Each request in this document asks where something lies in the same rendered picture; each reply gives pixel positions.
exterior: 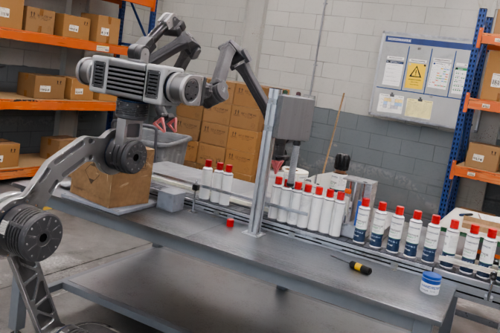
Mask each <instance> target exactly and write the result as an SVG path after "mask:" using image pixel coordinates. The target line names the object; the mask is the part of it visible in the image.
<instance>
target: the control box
mask: <svg viewBox="0 0 500 333"><path fill-rule="evenodd" d="M314 107H315V100H314V99H310V98H306V97H296V96H291V95H283V94H279V95H278V103H277V109H276V114H275V123H274V127H273V133H272V137H274V138H277V139H286V140H303V141H309V138H310V130H311V125H312V120H313V112H314Z"/></svg>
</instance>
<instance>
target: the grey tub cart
mask: <svg viewBox="0 0 500 333"><path fill-rule="evenodd" d="M117 120H118V119H114V120H113V121H112V122H111V129H112V128H114V123H115V122H117ZM143 126H145V127H149V128H153V129H148V128H143V129H142V135H141V142H142V143H143V144H144V145H145V146H146V147H149V148H152V149H154V150H155V154H154V160H153V163H157V162H163V161H169V162H172V163H175V164H181V165H183V164H184V160H185V154H186V150H187V146H188V142H189V141H192V137H191V136H189V135H182V134H178V133H173V132H165V133H163V132H162V131H161V130H157V128H156V127H155V126H154V125H150V124H145V123H143Z"/></svg>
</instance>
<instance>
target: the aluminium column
mask: <svg viewBox="0 0 500 333"><path fill-rule="evenodd" d="M282 92H283V89H281V88H271V87H270V89H269V98H273V99H278V95H279V94H282ZM276 109H277V105H275V104H274V105H273V104H269V103H267V107H266V116H265V121H264V124H265V125H269V126H274V123H275V114H276ZM272 133H273V132H269V131H265V130H263V136H262V141H261V146H260V155H259V160H258V165H257V174H256V179H255V185H254V194H253V199H252V204H251V213H250V218H249V227H248V233H251V234H254V235H257V234H259V233H260V229H261V225H262V219H263V211H264V205H265V200H266V191H267V187H268V182H269V173H270V167H271V162H272V153H273V149H274V144H275V138H274V137H272Z"/></svg>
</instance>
